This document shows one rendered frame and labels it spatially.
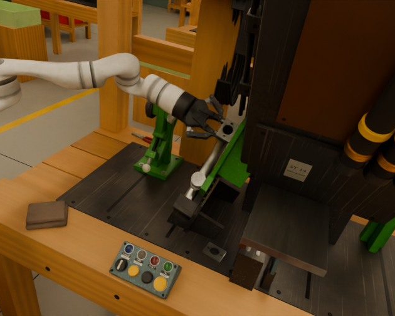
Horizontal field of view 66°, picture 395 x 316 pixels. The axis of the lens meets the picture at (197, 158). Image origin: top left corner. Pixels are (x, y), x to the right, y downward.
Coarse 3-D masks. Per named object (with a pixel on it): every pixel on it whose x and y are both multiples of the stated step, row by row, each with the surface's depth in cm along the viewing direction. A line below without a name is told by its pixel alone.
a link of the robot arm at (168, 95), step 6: (168, 84) 80; (162, 90) 79; (168, 90) 79; (174, 90) 79; (180, 90) 79; (162, 96) 79; (168, 96) 78; (174, 96) 78; (156, 102) 80; (162, 102) 79; (168, 102) 78; (174, 102) 78; (162, 108) 81; (168, 108) 79; (168, 120) 86; (174, 120) 88
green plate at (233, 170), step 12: (240, 132) 67; (228, 144) 70; (240, 144) 70; (228, 156) 73; (240, 156) 71; (216, 168) 74; (228, 168) 74; (240, 168) 73; (228, 180) 76; (240, 180) 74
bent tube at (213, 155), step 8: (224, 120) 78; (232, 120) 78; (224, 128) 81; (232, 128) 79; (224, 136) 79; (232, 136) 78; (216, 144) 89; (224, 144) 87; (216, 152) 89; (208, 160) 90; (216, 160) 90; (208, 168) 89; (192, 192) 87; (192, 200) 88
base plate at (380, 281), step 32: (128, 160) 112; (96, 192) 95; (128, 192) 97; (160, 192) 100; (128, 224) 86; (160, 224) 88; (224, 224) 92; (352, 224) 101; (192, 256) 80; (224, 256) 82; (352, 256) 89; (384, 256) 91; (256, 288) 75; (288, 288) 77; (320, 288) 78; (352, 288) 80; (384, 288) 81
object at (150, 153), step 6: (174, 126) 107; (162, 132) 102; (162, 138) 102; (168, 138) 105; (150, 144) 105; (156, 144) 103; (162, 144) 105; (150, 150) 102; (156, 150) 105; (162, 150) 104; (150, 156) 101; (156, 156) 102
